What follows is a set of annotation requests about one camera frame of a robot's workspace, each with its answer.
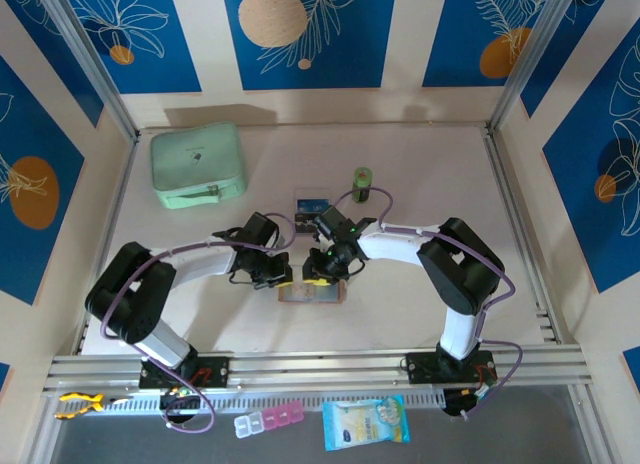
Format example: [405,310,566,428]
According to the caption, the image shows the blue credit card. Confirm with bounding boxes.
[295,198,331,215]

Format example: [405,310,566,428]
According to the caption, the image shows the clear acrylic card stand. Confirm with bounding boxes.
[292,185,334,235]

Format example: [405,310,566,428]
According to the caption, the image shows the green cylindrical can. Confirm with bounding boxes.
[352,166,375,205]

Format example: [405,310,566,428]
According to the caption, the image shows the pink white pill organizer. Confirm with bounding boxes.
[233,399,305,439]

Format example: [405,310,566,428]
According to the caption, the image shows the mint green zipper pouch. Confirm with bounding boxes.
[149,122,250,211]

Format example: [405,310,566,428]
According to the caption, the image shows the blue snack packet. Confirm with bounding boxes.
[321,394,412,453]

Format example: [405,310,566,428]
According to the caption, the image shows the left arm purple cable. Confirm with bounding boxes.
[99,211,297,434]

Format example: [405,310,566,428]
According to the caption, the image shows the aluminium front rail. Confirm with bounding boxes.
[42,346,599,400]

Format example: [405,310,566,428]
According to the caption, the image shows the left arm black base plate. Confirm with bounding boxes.
[138,354,232,391]

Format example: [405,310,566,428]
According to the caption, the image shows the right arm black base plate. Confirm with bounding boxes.
[404,351,499,386]

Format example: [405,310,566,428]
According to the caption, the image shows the small circuit board with wires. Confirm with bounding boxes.
[158,385,201,410]
[462,381,500,404]

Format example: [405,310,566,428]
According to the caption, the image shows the aluminium side rail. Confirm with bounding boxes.
[482,126,569,345]
[74,131,141,356]

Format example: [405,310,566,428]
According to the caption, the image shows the slotted grey cable duct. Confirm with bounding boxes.
[49,387,447,418]

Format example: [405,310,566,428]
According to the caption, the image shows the yellow handled pliers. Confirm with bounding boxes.
[54,391,134,421]

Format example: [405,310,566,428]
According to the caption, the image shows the aluminium corner post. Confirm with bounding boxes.
[487,0,584,131]
[35,0,142,143]

